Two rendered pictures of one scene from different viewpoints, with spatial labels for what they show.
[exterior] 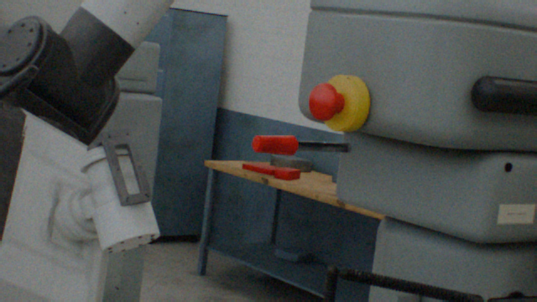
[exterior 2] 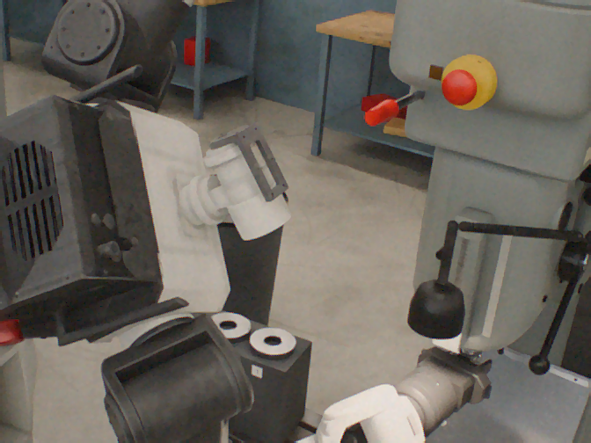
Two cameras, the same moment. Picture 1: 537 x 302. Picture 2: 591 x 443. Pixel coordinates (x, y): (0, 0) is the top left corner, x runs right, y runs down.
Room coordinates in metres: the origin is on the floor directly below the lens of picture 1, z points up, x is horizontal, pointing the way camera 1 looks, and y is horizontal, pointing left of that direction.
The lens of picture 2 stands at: (0.28, 0.42, 2.01)
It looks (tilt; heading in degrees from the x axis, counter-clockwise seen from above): 26 degrees down; 339
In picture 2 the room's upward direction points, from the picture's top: 5 degrees clockwise
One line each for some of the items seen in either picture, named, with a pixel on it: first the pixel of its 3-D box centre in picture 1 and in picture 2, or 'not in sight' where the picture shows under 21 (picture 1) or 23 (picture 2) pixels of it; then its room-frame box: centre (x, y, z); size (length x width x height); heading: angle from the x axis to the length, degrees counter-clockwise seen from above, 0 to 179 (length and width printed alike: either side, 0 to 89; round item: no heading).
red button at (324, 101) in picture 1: (327, 102); (461, 86); (1.05, -0.05, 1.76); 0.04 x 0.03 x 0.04; 39
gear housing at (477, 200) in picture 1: (500, 180); (530, 98); (1.23, -0.28, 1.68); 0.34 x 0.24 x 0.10; 129
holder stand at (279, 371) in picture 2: not in sight; (247, 374); (1.56, 0.02, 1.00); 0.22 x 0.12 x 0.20; 45
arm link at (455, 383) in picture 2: not in sight; (436, 388); (1.16, -0.17, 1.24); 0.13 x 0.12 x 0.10; 32
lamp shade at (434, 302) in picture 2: not in sight; (438, 303); (1.06, -0.08, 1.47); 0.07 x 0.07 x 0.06
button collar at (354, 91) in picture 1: (344, 103); (469, 82); (1.06, -0.07, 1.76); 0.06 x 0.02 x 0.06; 39
